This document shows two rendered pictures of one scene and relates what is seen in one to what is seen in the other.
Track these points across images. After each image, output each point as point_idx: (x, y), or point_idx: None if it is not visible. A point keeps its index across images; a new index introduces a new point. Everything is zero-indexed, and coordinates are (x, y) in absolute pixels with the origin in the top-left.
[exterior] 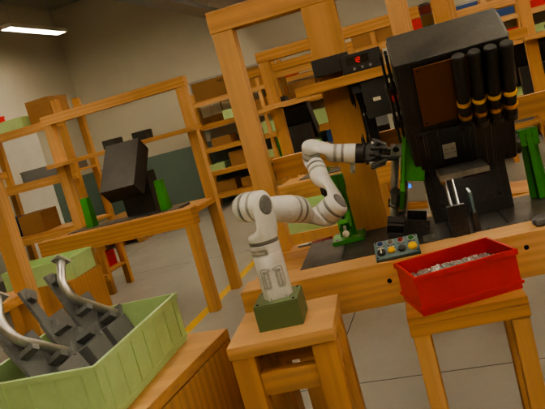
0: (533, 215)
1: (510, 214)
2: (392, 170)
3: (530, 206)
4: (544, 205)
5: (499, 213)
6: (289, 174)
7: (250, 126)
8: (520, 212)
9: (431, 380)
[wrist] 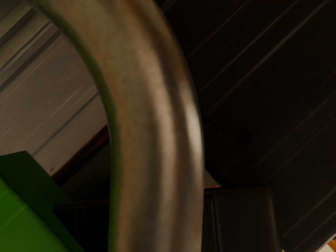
0: (2, 138)
1: (22, 86)
2: (93, 71)
3: (81, 73)
4: (75, 96)
5: (39, 50)
6: None
7: None
8: (39, 90)
9: None
